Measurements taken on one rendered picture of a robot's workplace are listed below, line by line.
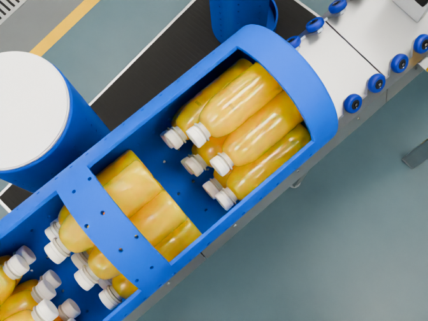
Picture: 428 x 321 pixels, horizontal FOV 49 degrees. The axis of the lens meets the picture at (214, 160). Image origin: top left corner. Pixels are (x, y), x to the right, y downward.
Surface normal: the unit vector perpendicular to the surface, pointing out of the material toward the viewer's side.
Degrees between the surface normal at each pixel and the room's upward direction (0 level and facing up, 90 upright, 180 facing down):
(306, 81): 23
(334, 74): 0
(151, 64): 0
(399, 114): 0
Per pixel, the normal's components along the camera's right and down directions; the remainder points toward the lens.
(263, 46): -0.23, -0.46
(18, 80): -0.04, -0.25
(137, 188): 0.17, 0.01
